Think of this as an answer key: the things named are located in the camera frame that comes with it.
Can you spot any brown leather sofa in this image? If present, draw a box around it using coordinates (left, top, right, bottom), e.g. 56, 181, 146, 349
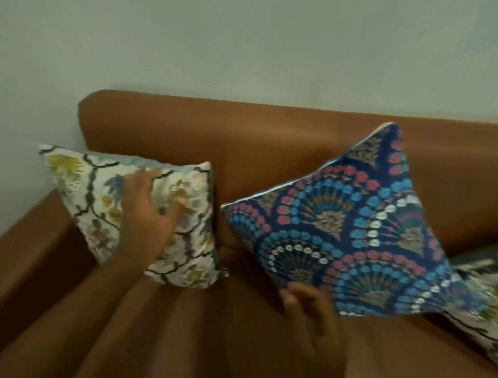
0, 89, 498, 378

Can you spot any blue-backed peacock-patterned cushion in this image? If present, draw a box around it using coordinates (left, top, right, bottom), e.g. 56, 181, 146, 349
220, 121, 475, 317

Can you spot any grey-backed floral cushion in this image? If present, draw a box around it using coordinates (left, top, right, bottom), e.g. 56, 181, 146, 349
38, 143, 229, 290
443, 256, 498, 366

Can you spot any person's right hand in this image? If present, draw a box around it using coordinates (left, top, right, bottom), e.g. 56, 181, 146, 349
280, 282, 350, 378

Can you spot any person's left forearm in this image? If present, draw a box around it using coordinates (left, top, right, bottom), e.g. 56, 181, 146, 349
0, 255, 176, 378

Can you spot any person's left hand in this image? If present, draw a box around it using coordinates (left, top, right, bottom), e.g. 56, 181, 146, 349
116, 168, 188, 270

